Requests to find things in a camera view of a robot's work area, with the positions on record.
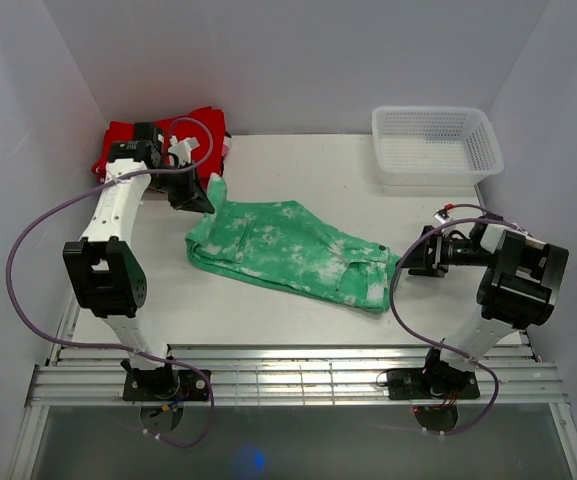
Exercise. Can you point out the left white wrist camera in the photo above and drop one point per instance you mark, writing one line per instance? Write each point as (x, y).
(181, 150)

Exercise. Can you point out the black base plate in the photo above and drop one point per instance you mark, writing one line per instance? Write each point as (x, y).
(403, 385)
(193, 387)

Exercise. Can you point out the green tie-dye trousers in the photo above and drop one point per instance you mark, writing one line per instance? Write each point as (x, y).
(283, 246)

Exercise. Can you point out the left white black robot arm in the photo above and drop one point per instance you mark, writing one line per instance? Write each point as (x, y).
(104, 272)

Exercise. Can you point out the aluminium frame rail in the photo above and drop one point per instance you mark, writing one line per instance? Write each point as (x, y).
(284, 353)

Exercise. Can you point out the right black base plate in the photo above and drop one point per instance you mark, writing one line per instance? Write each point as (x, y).
(403, 385)

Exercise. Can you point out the folded red trousers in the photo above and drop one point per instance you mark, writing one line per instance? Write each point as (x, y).
(212, 118)

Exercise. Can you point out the white plastic basket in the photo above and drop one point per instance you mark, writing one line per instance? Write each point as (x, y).
(434, 146)

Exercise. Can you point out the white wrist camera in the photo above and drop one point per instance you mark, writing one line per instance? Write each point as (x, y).
(181, 150)
(443, 215)

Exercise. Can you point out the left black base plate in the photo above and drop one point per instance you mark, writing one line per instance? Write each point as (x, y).
(193, 387)

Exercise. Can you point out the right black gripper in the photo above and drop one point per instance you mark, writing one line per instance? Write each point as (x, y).
(418, 254)

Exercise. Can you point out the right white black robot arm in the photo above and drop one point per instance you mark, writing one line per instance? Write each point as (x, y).
(519, 288)

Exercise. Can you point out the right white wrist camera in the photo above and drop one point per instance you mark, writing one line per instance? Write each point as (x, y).
(443, 215)

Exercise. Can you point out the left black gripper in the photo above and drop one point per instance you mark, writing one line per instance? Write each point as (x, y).
(191, 197)

